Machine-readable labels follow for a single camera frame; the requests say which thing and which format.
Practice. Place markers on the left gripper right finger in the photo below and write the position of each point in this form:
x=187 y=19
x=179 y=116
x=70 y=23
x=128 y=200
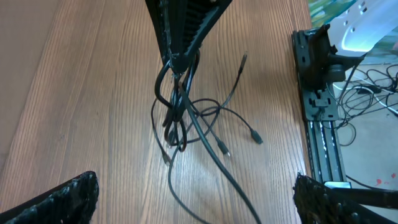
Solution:
x=316 y=203

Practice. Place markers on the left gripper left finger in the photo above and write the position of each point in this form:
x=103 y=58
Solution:
x=74 y=201

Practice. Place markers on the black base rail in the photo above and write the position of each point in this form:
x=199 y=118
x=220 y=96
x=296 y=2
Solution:
x=319 y=111

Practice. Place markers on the black table clamp post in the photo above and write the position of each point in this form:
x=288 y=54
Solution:
x=373 y=197

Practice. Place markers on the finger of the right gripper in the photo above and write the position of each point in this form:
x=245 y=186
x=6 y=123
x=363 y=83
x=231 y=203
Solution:
x=168 y=17
x=198 y=18

